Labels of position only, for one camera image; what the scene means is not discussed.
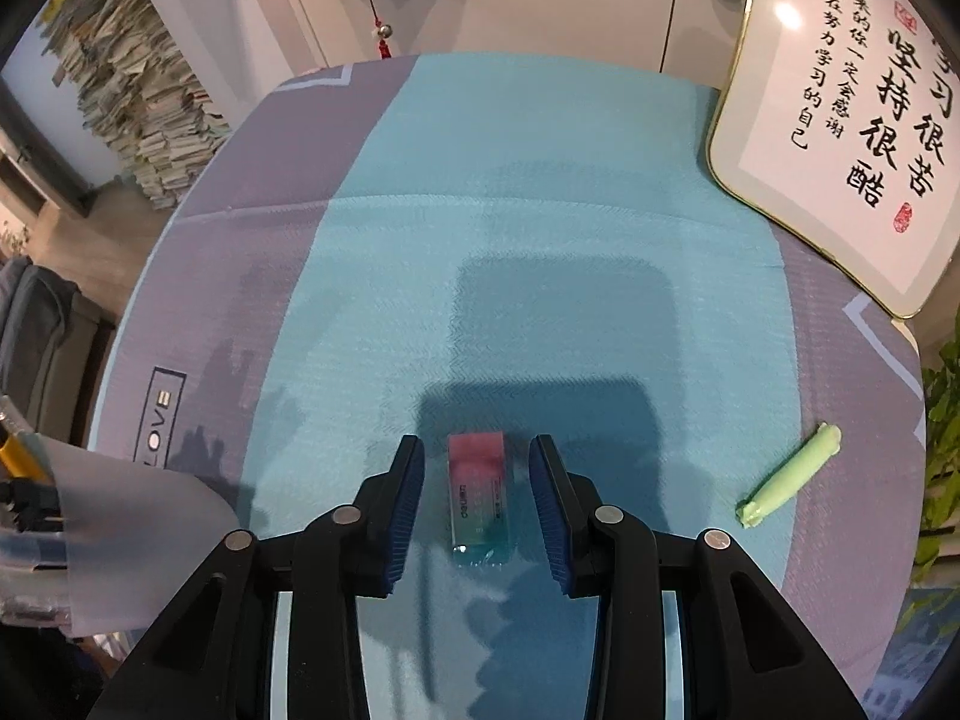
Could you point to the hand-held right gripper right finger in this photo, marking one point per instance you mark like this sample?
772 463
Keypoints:
550 517

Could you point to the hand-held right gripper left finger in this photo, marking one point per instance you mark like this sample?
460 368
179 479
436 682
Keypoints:
401 525

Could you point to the pink and teal eraser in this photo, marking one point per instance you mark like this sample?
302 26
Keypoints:
480 495

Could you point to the frosted plastic cup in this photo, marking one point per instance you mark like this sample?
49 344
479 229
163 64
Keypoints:
135 510

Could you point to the orange pen with black grip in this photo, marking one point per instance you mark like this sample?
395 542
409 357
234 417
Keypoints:
26 459

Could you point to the light green highlighter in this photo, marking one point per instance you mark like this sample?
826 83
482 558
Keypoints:
795 469

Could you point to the grey sofa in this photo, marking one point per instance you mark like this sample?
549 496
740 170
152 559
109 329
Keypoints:
45 345

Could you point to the framed calligraphy sign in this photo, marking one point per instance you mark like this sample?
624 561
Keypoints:
787 187

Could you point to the green potted plant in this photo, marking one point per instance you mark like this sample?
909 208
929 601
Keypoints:
945 405

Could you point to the stack of newspapers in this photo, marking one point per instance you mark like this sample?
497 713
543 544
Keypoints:
142 112

